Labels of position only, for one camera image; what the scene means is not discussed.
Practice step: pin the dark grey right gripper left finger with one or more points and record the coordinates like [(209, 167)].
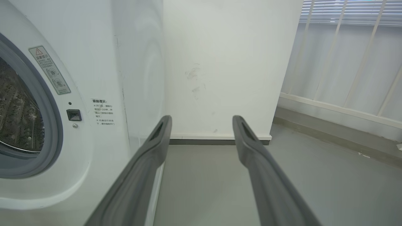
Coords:
[(138, 179)]

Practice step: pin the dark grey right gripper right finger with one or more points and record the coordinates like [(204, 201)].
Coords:
[(267, 182)]

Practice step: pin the white front-load washing machine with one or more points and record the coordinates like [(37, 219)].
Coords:
[(94, 78)]

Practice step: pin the white text notice sticker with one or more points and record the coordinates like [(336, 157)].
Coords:
[(104, 112)]

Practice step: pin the black door latch socket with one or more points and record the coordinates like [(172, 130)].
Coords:
[(74, 115)]

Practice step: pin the grey rubber door gasket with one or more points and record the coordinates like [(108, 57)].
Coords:
[(47, 125)]

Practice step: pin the white window railing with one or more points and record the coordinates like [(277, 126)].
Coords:
[(342, 78)]

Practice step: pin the steel washer drum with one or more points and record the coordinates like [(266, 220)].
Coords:
[(17, 113)]

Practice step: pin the warning sticker with triangle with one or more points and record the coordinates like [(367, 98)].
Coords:
[(49, 70)]

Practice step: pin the white window blind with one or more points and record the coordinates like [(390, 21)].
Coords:
[(350, 11)]

